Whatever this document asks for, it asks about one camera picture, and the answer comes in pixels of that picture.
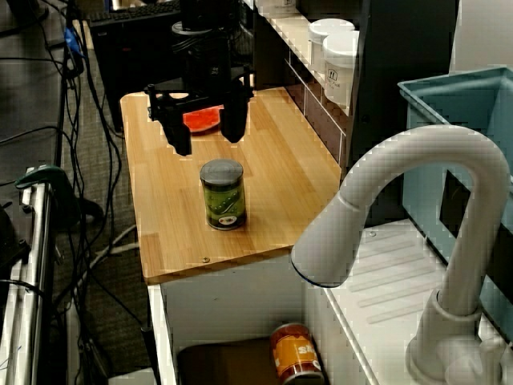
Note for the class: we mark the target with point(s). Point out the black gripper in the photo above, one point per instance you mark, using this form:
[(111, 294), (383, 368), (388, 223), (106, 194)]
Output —
[(206, 60)]

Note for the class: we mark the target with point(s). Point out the green label tin can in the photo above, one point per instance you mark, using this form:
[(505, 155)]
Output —
[(223, 200)]

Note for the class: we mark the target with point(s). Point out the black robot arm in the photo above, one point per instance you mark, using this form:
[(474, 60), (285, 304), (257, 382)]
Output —
[(204, 14)]

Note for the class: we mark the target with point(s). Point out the orange red round plate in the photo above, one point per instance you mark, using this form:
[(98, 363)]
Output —
[(202, 120)]

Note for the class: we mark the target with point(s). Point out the black hutch side panel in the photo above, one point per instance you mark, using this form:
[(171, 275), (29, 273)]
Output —
[(268, 52)]

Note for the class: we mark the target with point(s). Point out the black computer tower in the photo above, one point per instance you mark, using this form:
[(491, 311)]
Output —
[(116, 60)]

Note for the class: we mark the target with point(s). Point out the dark tile backsplash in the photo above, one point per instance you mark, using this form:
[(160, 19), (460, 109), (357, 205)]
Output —
[(320, 120)]

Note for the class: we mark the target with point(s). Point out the light wooden shelf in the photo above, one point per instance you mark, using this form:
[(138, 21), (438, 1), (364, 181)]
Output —
[(292, 36)]

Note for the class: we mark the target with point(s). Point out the white storage jar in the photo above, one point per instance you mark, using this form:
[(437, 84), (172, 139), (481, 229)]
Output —
[(276, 8)]

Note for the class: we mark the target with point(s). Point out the white lidded jar printed label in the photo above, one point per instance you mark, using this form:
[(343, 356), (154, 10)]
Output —
[(340, 68)]

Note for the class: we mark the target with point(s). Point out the white lidded jar plain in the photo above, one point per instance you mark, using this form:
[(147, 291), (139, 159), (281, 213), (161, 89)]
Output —
[(326, 30)]

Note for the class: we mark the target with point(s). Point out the green clamp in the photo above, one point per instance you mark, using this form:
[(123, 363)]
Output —
[(48, 180)]

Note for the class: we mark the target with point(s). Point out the white curved faucet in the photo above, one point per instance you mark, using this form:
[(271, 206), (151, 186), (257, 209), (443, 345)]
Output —
[(332, 244)]

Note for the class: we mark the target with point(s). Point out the white sink unit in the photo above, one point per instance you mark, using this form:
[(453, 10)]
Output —
[(240, 305)]

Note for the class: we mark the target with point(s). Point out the teal plastic bin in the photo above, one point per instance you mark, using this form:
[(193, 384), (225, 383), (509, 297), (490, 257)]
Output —
[(421, 208)]

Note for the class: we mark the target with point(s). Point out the black rod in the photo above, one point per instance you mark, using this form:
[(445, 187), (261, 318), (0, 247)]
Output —
[(150, 353)]

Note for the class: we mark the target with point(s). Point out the brown cardboard sheet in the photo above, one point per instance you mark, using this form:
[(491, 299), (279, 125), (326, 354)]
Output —
[(224, 365)]

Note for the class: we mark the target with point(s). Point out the orange label soup can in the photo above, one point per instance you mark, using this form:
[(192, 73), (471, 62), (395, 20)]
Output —
[(294, 355)]

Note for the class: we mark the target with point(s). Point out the dark grey hutch post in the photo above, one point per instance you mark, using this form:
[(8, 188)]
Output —
[(401, 80)]

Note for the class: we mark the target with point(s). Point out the black bracket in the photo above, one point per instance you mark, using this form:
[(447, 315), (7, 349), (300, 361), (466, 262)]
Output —
[(12, 240)]

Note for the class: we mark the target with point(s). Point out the aluminium frame rail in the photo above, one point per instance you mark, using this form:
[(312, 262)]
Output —
[(36, 280)]

